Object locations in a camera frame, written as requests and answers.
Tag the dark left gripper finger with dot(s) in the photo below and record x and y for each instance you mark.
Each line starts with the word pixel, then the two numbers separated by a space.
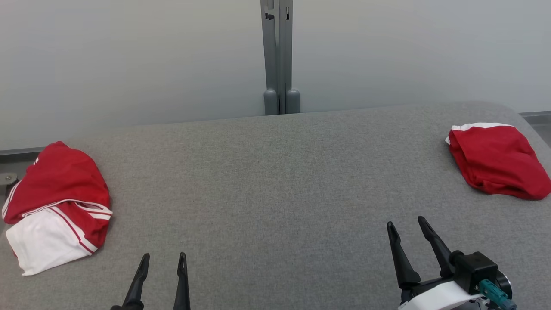
pixel 182 288
pixel 137 288

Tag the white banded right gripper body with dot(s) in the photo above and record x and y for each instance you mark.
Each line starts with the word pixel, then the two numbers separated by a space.
pixel 439 299

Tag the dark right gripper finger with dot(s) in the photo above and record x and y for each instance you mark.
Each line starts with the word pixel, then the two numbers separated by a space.
pixel 402 267
pixel 437 249

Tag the red shorts with white trim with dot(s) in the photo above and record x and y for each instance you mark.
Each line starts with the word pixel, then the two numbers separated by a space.
pixel 495 159

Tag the red and white jersey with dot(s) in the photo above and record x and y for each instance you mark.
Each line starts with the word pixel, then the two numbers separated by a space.
pixel 60 181

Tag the grey partition post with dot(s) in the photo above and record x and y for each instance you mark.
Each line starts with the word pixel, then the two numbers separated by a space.
pixel 280 51

